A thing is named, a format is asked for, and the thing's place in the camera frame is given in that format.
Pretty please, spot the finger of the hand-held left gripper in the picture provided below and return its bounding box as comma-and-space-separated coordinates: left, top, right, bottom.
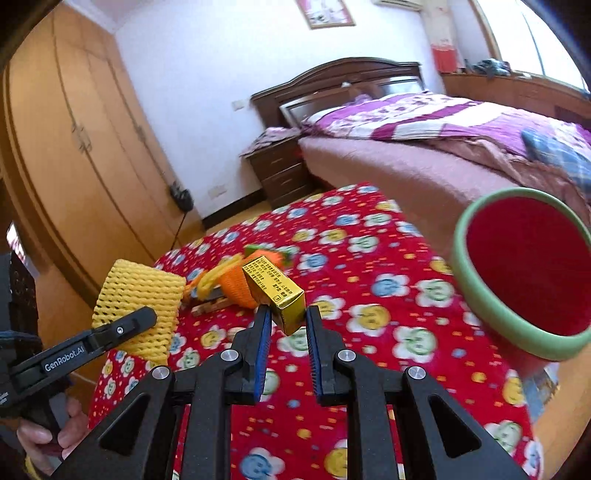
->
90, 307, 158, 356

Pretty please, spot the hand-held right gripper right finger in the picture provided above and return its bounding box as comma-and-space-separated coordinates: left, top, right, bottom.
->
307, 305, 527, 480

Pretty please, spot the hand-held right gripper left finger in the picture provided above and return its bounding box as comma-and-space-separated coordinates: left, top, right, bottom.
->
51, 305, 273, 480

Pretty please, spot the yellow foam net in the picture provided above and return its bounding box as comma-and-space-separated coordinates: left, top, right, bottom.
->
185, 258, 243, 301
92, 259, 186, 367

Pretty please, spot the small yellow carton box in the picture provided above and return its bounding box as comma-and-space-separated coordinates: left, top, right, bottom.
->
241, 256, 305, 336

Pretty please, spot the red bucket with green rim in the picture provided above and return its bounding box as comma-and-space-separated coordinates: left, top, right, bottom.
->
452, 188, 591, 384

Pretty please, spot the person's left hand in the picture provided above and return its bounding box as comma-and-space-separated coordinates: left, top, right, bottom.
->
18, 399, 90, 476

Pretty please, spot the orange foam net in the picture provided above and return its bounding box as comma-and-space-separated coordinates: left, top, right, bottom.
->
219, 247, 296, 310

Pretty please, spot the red smiley flower tablecloth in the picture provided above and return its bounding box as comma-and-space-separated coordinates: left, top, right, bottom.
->
88, 182, 546, 480

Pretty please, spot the black hanging bag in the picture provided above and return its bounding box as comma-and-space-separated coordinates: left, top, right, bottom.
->
170, 182, 195, 213

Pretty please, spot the wooden wardrobe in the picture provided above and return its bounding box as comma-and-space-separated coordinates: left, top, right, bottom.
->
0, 4, 204, 315

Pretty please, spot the dark wooden nightstand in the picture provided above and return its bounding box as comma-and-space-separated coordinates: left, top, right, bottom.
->
245, 134, 319, 208

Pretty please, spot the bed with pink sheet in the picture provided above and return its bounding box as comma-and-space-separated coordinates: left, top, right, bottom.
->
298, 90, 591, 259

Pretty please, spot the pink clothes pile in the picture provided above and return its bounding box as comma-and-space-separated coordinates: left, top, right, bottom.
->
240, 127, 301, 158

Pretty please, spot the purple patchwork quilt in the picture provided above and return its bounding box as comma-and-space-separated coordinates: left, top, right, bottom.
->
302, 90, 591, 185

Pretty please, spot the dark wooden headboard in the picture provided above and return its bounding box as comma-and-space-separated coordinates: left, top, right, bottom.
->
250, 58, 426, 130

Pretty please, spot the blue plaid cloth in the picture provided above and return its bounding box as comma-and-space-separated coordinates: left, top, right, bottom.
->
522, 127, 591, 178

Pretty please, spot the low wooden cabinet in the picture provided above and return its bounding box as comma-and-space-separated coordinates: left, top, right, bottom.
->
441, 71, 591, 134

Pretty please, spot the blue clothes heap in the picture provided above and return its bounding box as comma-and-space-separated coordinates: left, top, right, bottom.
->
471, 58, 511, 77

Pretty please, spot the white and red curtain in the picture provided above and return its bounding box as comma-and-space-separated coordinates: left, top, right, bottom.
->
422, 0, 462, 75

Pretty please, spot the wooden framed window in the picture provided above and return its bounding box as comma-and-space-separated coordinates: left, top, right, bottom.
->
475, 0, 591, 88

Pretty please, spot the black cable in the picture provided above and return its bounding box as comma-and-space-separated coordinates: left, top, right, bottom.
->
172, 210, 191, 250

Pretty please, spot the framed wall photo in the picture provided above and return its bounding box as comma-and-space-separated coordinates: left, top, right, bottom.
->
295, 0, 356, 29

